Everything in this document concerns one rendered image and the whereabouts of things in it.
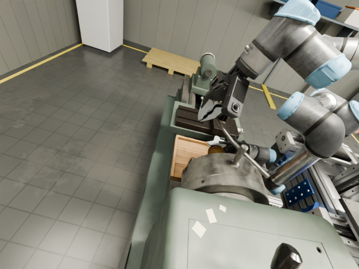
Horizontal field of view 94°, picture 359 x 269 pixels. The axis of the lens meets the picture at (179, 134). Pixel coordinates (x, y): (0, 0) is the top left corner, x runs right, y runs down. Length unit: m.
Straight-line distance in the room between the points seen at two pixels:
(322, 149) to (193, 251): 0.57
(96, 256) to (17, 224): 0.65
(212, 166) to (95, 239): 1.31
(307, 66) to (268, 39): 0.10
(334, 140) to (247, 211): 0.41
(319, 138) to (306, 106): 0.12
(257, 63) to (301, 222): 0.43
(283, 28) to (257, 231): 0.46
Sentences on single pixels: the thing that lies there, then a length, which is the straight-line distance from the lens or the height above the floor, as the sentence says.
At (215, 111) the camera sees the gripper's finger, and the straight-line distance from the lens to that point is 0.53.
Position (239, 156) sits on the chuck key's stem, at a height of 1.29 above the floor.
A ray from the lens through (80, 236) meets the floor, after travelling 1.72.
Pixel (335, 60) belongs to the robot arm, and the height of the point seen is 1.59.
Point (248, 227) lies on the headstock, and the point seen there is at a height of 1.26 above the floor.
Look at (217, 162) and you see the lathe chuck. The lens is 0.58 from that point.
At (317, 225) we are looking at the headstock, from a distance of 0.63.
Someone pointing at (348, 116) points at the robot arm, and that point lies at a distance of 1.16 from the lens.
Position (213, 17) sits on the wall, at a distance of 4.58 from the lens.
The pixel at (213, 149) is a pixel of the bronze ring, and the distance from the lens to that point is 0.78.
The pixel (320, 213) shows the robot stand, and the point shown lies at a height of 1.11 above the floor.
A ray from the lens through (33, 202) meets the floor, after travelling 1.93.
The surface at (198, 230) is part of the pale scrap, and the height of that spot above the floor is 1.26.
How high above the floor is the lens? 1.64
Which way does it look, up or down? 44 degrees down
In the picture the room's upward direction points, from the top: 20 degrees clockwise
